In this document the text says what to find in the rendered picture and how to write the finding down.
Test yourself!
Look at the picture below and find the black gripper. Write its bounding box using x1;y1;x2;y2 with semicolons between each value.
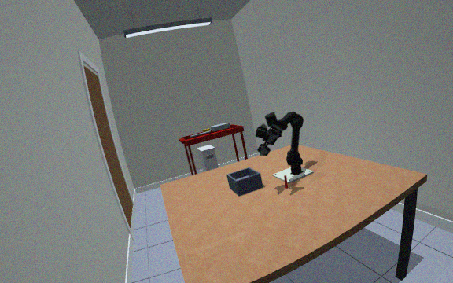
258;124;282;156

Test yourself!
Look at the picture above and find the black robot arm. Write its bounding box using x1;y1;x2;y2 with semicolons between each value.
256;112;304;175

